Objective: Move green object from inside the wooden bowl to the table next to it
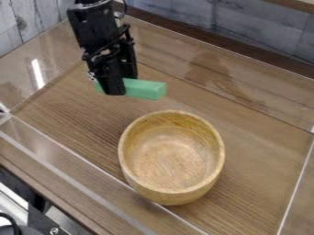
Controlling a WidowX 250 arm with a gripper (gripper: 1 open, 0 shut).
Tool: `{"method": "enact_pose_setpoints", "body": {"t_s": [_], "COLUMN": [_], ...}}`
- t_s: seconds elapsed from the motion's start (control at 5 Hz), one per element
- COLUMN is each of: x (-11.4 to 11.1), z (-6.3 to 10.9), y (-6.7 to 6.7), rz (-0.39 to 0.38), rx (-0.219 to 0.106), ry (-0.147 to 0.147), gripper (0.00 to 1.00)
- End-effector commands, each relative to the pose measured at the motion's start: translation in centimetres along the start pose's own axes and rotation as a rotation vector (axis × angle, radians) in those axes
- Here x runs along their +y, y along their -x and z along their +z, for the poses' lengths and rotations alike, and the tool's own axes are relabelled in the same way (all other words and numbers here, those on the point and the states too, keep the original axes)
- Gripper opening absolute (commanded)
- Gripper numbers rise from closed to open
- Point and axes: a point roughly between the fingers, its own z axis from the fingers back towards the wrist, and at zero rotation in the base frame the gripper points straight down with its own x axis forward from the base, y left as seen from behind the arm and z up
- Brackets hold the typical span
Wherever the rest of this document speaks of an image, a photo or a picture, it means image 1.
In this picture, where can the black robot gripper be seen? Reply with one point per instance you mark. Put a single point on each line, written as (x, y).
(105, 42)

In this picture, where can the green rectangular block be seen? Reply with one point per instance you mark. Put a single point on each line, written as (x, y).
(144, 89)

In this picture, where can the wooden oval bowl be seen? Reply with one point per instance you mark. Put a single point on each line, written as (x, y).
(171, 155)

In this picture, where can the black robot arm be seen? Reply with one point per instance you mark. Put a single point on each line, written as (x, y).
(105, 42)

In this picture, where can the clear acrylic enclosure wall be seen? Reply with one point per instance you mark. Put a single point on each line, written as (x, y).
(61, 128)

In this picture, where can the black metal bracket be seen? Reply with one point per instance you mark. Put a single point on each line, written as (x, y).
(51, 221)

